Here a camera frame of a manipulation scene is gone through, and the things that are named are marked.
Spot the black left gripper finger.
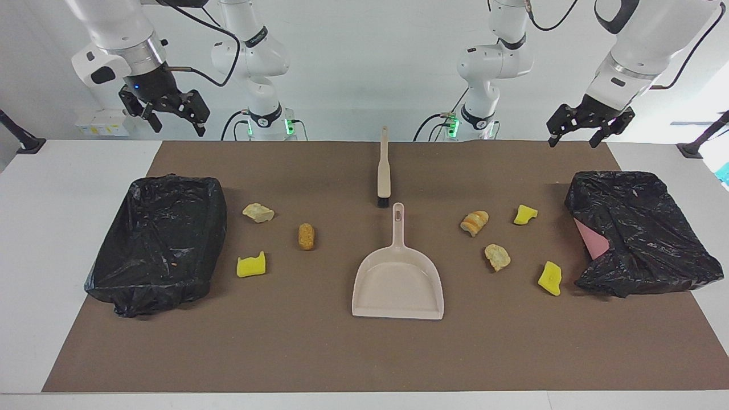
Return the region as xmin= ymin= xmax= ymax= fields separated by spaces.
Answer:
xmin=547 ymin=117 xmax=573 ymax=147
xmin=589 ymin=120 xmax=619 ymax=149

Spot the beige hand brush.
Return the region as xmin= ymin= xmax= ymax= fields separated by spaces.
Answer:
xmin=376 ymin=126 xmax=391 ymax=208

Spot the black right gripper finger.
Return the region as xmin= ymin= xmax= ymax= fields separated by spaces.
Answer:
xmin=183 ymin=89 xmax=211 ymax=137
xmin=134 ymin=101 xmax=163 ymax=133

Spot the beige plastic dustpan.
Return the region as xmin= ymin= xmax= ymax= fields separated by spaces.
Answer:
xmin=351 ymin=202 xmax=445 ymax=321

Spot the pale food scrap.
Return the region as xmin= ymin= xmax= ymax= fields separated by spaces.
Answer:
xmin=242 ymin=203 xmax=275 ymax=223
xmin=484 ymin=244 xmax=511 ymax=272

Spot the left black-bagged bin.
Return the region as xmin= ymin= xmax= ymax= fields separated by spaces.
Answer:
xmin=84 ymin=174 xmax=228 ymax=318

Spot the pink plastic bin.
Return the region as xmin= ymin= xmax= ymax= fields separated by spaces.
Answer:
xmin=573 ymin=218 xmax=610 ymax=261

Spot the striped bread piece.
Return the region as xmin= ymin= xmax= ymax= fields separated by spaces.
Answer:
xmin=460 ymin=210 xmax=490 ymax=237

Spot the white cardboard box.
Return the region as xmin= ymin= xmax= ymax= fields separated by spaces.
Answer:
xmin=74 ymin=108 xmax=137 ymax=137

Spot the black stand foot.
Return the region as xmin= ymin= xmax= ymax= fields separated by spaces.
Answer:
xmin=677 ymin=110 xmax=729 ymax=159
xmin=0 ymin=109 xmax=46 ymax=155

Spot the brown table mat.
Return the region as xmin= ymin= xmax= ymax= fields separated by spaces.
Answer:
xmin=42 ymin=141 xmax=729 ymax=393

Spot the black base cable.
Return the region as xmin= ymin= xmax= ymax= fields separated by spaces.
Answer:
xmin=414 ymin=85 xmax=470 ymax=142
xmin=221 ymin=111 xmax=251 ymax=141

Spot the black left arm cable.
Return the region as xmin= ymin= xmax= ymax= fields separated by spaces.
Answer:
xmin=524 ymin=0 xmax=727 ymax=91

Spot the right black-bagged pink bin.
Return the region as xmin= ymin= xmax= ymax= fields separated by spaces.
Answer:
xmin=564 ymin=170 xmax=725 ymax=298

